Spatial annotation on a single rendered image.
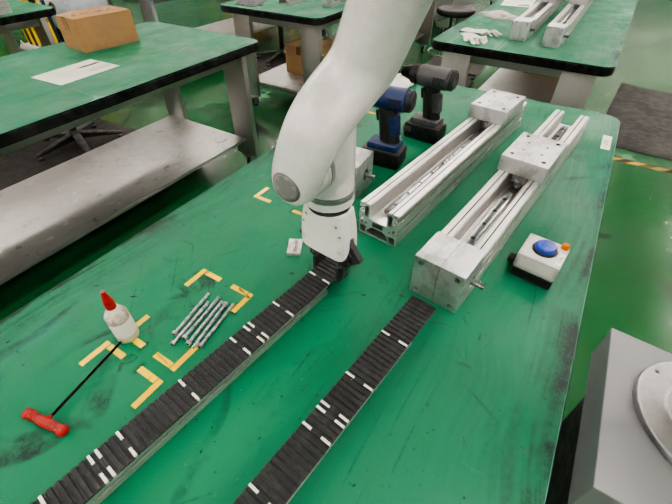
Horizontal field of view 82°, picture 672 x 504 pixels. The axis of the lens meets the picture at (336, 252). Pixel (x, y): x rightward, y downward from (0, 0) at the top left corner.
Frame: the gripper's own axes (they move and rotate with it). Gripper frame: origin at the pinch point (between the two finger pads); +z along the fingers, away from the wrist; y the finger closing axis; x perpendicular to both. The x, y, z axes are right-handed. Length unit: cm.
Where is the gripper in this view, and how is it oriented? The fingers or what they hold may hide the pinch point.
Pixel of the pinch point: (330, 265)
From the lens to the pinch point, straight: 77.0
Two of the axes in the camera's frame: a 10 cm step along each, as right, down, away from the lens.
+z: 0.0, 7.4, 6.7
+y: 7.8, 4.2, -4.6
